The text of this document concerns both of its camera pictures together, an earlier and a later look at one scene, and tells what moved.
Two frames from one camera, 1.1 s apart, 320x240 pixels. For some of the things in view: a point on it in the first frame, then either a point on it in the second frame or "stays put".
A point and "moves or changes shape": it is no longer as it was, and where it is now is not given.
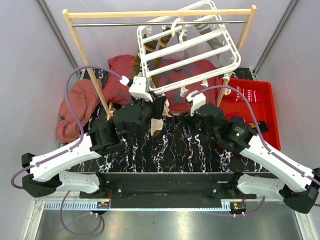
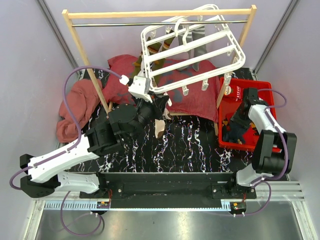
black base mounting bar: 169,190 stays put
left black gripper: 157,104 stays put
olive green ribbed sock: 150,48 moves or changes shape
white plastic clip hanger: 188,47 stays put
